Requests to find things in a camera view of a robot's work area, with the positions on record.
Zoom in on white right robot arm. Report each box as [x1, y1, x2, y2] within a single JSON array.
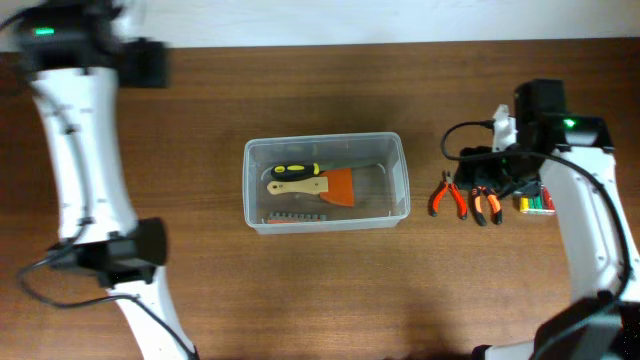
[[454, 79, 639, 360]]

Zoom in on pack of coloured bits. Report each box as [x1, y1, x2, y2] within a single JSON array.
[[519, 185, 556, 215]]

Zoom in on small orange handled pliers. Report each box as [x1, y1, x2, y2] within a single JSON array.
[[429, 170, 468, 220]]

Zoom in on orange black long-nose pliers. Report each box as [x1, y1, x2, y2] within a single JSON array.
[[469, 186, 503, 226]]

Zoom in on orange scraper wooden handle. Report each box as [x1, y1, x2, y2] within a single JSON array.
[[267, 168, 355, 207]]

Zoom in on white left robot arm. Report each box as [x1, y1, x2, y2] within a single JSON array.
[[3, 1, 198, 359]]

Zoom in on clear plastic storage box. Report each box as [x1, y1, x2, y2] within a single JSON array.
[[243, 132, 411, 235]]

